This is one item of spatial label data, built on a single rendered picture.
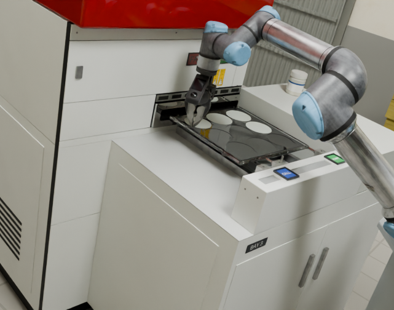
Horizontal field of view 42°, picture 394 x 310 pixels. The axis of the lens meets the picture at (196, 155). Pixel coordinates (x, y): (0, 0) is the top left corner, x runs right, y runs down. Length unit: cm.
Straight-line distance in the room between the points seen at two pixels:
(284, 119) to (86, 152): 76
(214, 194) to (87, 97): 50
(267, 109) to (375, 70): 289
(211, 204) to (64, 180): 52
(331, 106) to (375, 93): 355
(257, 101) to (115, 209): 71
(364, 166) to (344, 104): 17
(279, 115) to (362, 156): 68
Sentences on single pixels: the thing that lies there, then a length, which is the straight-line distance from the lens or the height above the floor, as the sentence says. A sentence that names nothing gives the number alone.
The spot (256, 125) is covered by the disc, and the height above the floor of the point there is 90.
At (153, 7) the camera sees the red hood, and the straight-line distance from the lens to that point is 163.
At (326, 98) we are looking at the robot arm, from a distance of 135.
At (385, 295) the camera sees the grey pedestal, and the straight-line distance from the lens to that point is 184.
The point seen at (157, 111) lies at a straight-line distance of 185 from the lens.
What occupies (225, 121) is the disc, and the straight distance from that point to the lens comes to 193.
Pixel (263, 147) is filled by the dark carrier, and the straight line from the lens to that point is 180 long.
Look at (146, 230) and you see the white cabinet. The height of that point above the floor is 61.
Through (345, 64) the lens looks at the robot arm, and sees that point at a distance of 140.
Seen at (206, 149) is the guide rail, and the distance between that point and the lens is 182.
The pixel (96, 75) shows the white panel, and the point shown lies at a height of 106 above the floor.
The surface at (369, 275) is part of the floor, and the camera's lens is 304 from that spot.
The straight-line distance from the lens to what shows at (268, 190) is 140.
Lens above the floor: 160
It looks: 26 degrees down
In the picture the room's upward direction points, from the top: 13 degrees clockwise
